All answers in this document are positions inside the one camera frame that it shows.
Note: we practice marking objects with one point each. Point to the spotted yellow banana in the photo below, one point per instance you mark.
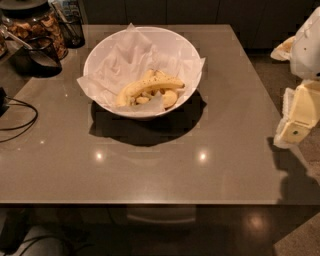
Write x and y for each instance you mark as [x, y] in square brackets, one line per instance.
[152, 80]

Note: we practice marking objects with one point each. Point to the white paper liner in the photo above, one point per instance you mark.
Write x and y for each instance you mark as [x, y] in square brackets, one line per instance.
[126, 63]

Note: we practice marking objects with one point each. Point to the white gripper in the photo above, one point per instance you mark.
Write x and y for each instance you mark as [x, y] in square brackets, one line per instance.
[306, 50]

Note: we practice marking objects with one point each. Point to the metal spoon handle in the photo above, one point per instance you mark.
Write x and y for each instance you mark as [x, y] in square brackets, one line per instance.
[7, 34]

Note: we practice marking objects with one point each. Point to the glass jar of snacks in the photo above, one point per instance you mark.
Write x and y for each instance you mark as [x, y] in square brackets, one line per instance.
[29, 19]

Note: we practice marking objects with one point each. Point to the black mesh pen cup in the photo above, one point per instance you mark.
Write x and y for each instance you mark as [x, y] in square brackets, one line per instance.
[71, 28]

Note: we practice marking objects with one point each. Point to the white bowl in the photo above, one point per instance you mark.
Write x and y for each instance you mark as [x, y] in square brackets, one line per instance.
[173, 46]

